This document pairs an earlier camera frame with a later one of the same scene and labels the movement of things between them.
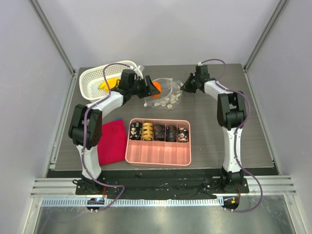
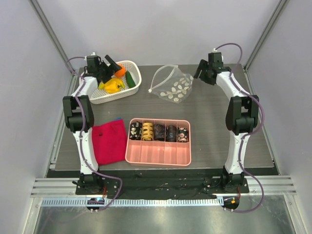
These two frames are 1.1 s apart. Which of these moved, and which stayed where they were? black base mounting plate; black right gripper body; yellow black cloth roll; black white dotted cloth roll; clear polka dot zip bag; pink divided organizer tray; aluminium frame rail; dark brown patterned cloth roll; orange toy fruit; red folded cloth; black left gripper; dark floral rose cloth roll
Moved: black left gripper; black right gripper body; clear polka dot zip bag; orange toy fruit
Stayed: dark brown patterned cloth roll; dark floral rose cloth roll; pink divided organizer tray; black white dotted cloth roll; black base mounting plate; aluminium frame rail; yellow black cloth roll; red folded cloth
